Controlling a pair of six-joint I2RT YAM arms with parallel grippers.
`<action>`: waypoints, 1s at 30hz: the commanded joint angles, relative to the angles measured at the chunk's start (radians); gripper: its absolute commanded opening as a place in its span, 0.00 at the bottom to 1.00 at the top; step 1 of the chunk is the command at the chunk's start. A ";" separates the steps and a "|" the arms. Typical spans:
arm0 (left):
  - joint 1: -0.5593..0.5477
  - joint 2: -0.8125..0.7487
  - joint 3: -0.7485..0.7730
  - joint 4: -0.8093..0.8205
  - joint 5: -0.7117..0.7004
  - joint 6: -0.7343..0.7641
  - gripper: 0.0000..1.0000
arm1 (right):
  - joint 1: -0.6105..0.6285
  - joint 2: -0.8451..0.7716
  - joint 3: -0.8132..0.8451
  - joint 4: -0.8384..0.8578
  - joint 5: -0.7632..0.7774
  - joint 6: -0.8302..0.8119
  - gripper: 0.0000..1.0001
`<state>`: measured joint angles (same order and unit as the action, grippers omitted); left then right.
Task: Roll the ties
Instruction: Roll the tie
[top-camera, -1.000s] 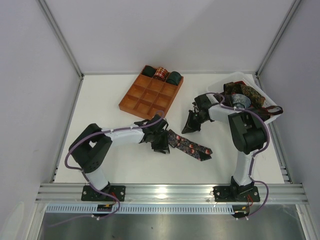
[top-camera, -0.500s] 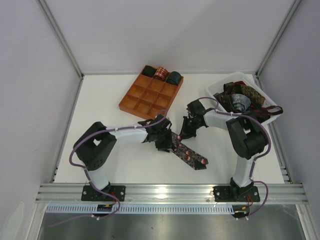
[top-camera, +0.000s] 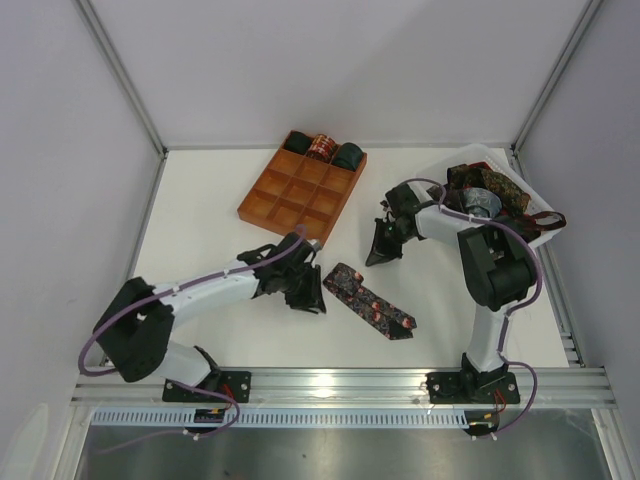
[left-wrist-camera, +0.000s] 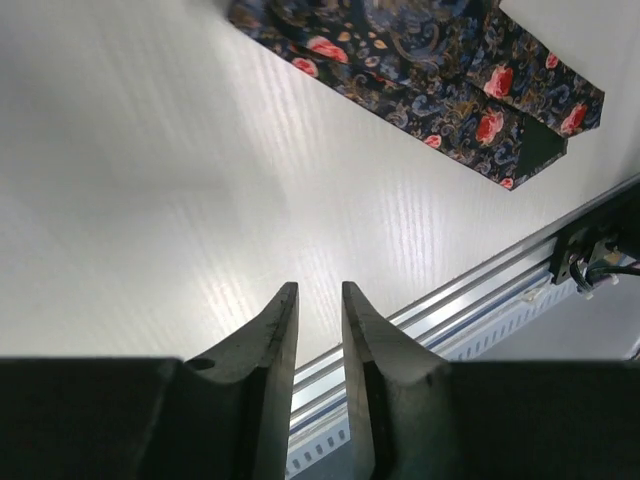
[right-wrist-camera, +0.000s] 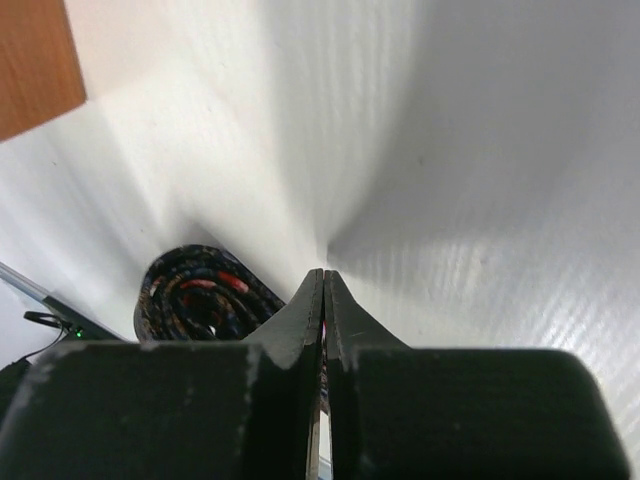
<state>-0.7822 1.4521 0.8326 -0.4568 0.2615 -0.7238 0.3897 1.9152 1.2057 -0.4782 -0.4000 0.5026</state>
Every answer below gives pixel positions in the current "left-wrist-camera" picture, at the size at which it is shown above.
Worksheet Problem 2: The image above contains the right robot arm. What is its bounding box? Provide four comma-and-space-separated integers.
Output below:
585, 200, 639, 286

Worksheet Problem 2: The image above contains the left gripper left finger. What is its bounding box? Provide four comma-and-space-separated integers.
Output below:
1, 282, 299, 479

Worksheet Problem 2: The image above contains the navy floral tie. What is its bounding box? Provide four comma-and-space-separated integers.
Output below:
228, 1, 605, 190

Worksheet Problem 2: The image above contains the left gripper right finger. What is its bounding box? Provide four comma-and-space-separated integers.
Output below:
342, 281, 639, 479

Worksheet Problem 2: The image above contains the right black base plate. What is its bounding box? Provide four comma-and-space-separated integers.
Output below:
549, 177, 639, 286

